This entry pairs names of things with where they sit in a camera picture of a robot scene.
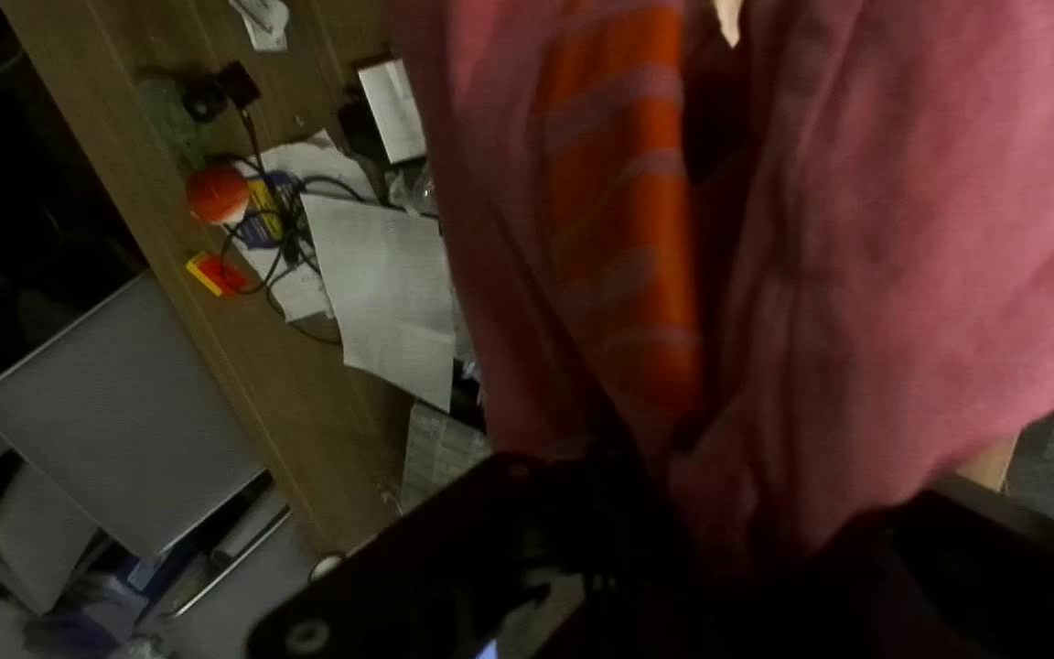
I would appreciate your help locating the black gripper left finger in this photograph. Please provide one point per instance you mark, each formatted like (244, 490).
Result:
(456, 561)

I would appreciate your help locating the white paper sheet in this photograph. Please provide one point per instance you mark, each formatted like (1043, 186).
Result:
(386, 295)

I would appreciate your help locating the pink cloth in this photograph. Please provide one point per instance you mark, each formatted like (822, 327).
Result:
(915, 241)

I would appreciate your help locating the orange striped towel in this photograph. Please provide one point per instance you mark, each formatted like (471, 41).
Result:
(619, 222)

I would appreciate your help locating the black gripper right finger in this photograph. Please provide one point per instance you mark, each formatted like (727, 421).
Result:
(979, 598)

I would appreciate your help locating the white power adapter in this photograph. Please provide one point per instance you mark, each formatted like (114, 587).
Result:
(391, 110)

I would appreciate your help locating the small black device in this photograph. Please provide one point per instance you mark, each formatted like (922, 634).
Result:
(224, 88)

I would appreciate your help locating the small white tag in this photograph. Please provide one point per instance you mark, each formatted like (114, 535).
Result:
(260, 18)

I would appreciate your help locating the red and yellow block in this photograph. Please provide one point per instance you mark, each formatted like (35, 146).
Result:
(218, 276)

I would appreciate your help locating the red emergency button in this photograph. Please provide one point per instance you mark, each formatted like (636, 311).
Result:
(218, 196)

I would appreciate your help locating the computer tower case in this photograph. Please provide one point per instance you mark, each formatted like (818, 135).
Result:
(109, 413)

